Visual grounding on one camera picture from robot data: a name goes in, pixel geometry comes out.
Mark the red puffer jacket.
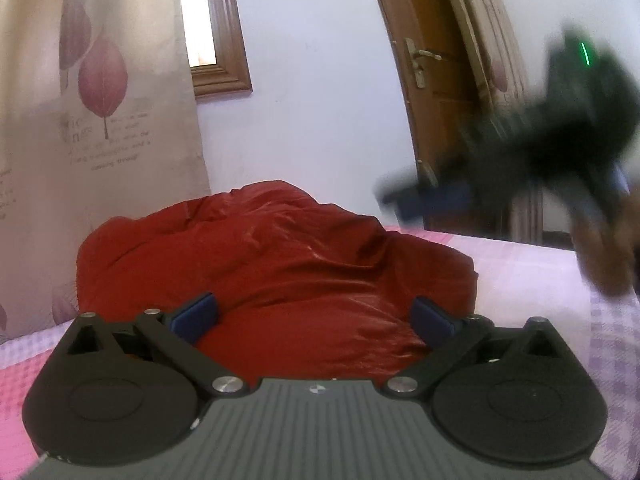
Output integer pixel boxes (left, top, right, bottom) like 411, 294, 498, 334
76, 181, 477, 382

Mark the person's right hand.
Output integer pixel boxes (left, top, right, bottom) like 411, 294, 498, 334
570, 188, 639, 298

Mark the pink white checked bedsheet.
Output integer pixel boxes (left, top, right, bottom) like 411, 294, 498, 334
1, 231, 639, 479

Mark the brown wooden door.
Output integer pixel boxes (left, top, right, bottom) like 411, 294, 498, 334
363, 0, 547, 246

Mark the beige leaf print curtain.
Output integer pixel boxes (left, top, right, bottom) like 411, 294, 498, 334
1, 0, 209, 340

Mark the brass door handle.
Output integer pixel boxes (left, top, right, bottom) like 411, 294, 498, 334
405, 37, 442, 89

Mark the brown wooden window frame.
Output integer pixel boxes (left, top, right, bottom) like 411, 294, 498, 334
191, 0, 253, 101

